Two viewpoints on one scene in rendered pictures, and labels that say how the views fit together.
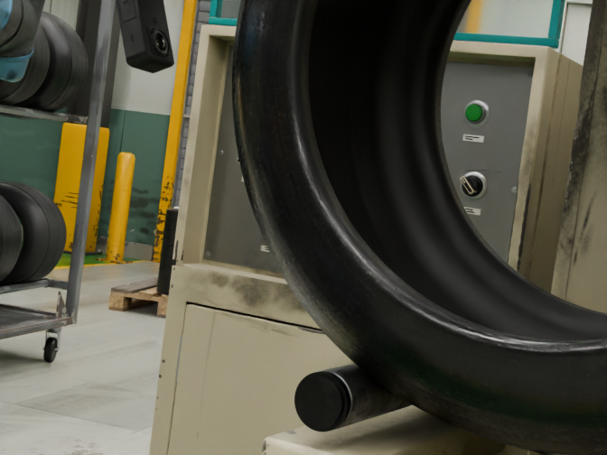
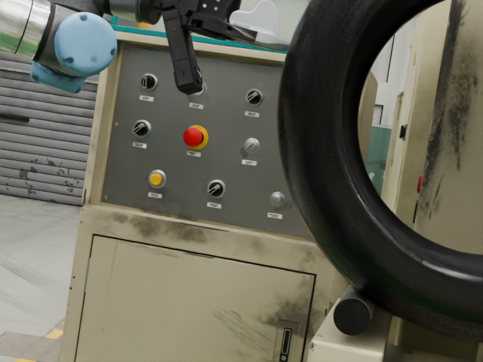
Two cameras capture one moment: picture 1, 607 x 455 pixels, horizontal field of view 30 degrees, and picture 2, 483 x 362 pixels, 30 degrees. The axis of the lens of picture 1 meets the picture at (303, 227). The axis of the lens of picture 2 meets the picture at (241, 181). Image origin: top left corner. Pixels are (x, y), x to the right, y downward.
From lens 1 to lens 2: 46 cm
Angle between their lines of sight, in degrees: 17
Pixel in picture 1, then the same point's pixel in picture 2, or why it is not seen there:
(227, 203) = (121, 161)
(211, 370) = (114, 283)
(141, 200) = not seen: outside the picture
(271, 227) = (317, 208)
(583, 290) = (435, 235)
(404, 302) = (414, 257)
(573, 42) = not seen: hidden behind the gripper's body
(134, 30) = (184, 67)
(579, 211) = (433, 186)
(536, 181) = not seen: hidden behind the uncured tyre
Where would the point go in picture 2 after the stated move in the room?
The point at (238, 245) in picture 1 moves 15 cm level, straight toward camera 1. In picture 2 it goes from (130, 192) to (146, 200)
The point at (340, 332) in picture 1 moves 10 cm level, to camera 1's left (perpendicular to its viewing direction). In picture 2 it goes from (363, 274) to (285, 266)
